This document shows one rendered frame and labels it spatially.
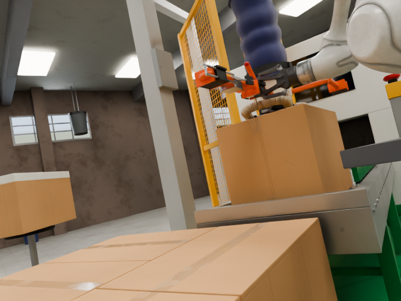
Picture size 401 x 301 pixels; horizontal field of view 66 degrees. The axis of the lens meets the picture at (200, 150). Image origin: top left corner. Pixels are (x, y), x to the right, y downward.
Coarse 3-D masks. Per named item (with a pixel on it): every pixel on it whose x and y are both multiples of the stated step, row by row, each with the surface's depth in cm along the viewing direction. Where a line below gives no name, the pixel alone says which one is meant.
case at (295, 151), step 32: (224, 128) 136; (256, 128) 128; (288, 128) 120; (320, 128) 130; (224, 160) 137; (256, 160) 128; (288, 160) 121; (320, 160) 119; (256, 192) 129; (288, 192) 121; (320, 192) 114
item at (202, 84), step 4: (208, 68) 101; (196, 72) 103; (200, 72) 102; (196, 76) 103; (196, 80) 103; (204, 80) 102; (208, 80) 101; (212, 80) 100; (216, 80) 100; (196, 84) 103; (200, 84) 102; (204, 84) 102; (208, 84) 103; (212, 84) 104; (216, 84) 105; (220, 84) 106; (224, 84) 107; (208, 88) 108; (212, 88) 109
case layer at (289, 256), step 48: (144, 240) 128; (192, 240) 108; (240, 240) 93; (288, 240) 82; (0, 288) 94; (48, 288) 83; (96, 288) 75; (144, 288) 67; (192, 288) 61; (240, 288) 56; (288, 288) 70
